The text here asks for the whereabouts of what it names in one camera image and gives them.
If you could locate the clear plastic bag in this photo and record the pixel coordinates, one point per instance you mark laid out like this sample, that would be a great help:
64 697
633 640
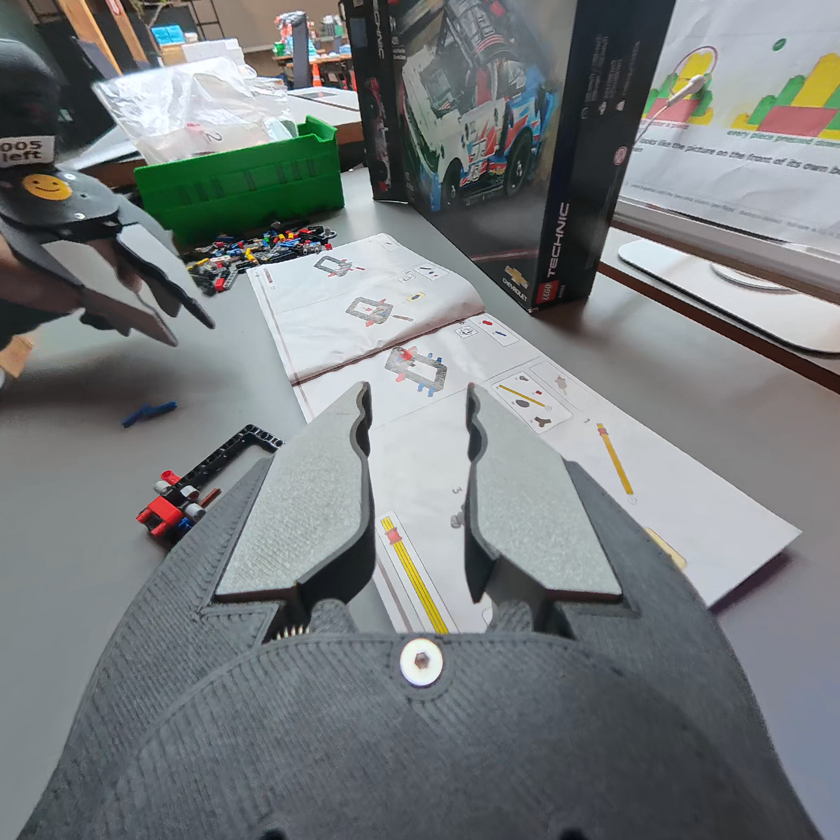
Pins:
197 105

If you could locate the black lego set box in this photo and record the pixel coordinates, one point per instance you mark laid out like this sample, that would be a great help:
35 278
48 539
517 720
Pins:
492 131

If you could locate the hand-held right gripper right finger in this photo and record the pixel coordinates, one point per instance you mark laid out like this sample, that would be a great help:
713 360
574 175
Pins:
538 525

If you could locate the background work table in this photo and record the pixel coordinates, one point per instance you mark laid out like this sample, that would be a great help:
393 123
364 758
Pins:
328 62

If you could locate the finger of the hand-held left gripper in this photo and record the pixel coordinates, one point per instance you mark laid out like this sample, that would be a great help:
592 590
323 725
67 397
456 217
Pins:
164 269
131 312

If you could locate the green plastic bin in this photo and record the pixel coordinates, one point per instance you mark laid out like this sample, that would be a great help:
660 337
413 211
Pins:
243 184

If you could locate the person's left hand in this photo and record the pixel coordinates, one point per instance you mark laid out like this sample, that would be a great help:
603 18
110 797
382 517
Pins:
33 289

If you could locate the silver stand base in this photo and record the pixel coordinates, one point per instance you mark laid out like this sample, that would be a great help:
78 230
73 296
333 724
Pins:
754 295

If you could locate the white instruction booklet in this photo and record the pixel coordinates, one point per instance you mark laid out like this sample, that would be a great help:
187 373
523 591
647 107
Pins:
367 289

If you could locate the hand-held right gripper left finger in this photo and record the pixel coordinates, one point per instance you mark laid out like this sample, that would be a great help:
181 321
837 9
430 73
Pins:
302 518

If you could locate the pile of loose lego pieces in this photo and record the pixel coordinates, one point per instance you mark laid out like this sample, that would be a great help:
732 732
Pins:
262 249

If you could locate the black lego frame assembly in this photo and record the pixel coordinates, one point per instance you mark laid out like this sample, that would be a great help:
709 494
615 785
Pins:
229 449

